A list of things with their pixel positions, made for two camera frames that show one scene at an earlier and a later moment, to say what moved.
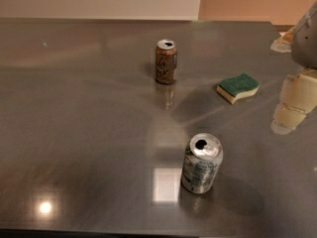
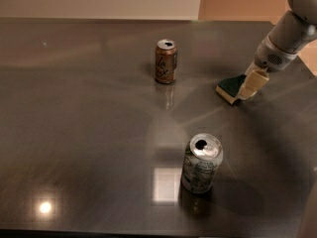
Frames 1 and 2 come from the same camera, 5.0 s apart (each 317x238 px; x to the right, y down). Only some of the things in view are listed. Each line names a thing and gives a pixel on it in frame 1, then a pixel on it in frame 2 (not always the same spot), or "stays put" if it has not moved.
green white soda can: x=202 y=162 stays put
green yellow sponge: x=232 y=88 stays put
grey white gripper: x=306 y=39 to x=268 y=59
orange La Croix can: x=165 y=61 stays put
